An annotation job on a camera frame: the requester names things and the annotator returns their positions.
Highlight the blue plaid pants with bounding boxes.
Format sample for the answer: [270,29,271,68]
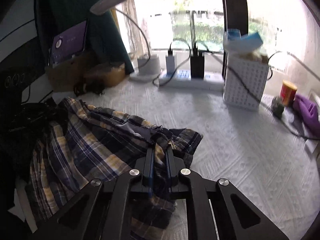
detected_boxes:
[28,98,202,239]

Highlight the black folded garment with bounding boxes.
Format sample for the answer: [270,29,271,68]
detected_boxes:
[1,99,72,222]

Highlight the small green round figurine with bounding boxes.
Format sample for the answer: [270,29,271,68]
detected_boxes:
[271,96,285,119]

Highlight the purple cloth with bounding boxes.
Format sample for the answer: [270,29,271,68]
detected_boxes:
[293,94,320,138]

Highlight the tan lidded food container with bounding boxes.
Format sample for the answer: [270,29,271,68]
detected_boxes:
[84,62,126,88]

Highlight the brown cardboard box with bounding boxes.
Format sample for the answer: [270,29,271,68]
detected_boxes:
[46,54,88,92]

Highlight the white perforated storage basket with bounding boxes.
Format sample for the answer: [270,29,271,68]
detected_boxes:
[223,54,269,111]

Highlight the white desk lamp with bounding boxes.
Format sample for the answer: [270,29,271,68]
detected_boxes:
[89,0,162,83]

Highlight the white power strip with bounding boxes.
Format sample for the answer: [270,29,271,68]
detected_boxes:
[159,69,224,92]

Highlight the white usb charger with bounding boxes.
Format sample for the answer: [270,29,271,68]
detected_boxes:
[165,49,176,74]

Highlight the black power adapter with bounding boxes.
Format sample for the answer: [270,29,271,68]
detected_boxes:
[190,48,204,79]

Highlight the tablet with purple screen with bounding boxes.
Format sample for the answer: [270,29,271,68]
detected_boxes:
[49,21,87,66]

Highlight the blue tissue pack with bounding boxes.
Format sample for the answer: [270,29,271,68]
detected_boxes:
[223,29,263,54]

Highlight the teal yellow left curtain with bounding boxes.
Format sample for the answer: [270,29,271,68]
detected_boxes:
[34,0,133,75]

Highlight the black charging cable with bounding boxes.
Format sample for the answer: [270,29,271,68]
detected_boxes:
[152,38,320,140]

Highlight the coiled black cable bundle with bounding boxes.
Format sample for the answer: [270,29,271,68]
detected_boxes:
[73,79,107,97]

